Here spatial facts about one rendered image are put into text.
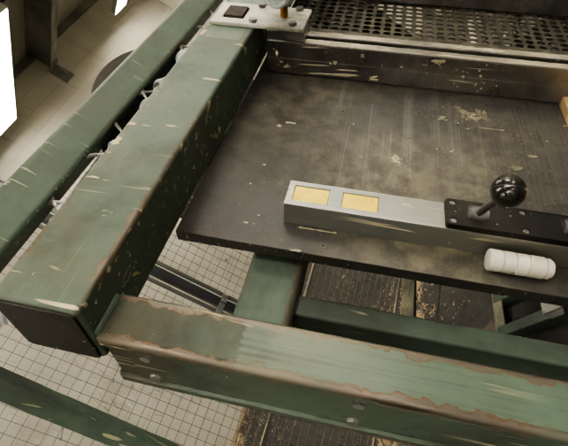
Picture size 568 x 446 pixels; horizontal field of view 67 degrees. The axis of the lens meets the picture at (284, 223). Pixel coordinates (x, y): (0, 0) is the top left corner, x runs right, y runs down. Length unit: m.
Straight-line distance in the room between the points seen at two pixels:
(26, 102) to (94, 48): 1.32
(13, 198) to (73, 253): 0.63
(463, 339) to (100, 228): 0.47
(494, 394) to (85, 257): 0.44
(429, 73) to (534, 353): 0.56
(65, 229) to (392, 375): 0.39
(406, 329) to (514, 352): 0.14
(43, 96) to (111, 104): 4.98
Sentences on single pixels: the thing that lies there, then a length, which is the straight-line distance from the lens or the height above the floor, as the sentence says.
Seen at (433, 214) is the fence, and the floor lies 1.54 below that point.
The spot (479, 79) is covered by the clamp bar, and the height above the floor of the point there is 1.46.
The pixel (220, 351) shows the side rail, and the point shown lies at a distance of 0.46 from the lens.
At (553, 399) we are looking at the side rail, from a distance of 0.51.
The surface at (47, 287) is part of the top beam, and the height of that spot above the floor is 1.92.
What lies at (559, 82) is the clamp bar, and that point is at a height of 1.34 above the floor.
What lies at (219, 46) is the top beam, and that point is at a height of 1.92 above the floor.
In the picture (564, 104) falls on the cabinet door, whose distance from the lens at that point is 1.00.
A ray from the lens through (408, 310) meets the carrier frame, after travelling 1.93.
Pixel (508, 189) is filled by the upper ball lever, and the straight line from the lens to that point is 0.52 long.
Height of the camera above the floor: 1.86
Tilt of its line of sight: 14 degrees down
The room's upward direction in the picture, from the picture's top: 61 degrees counter-clockwise
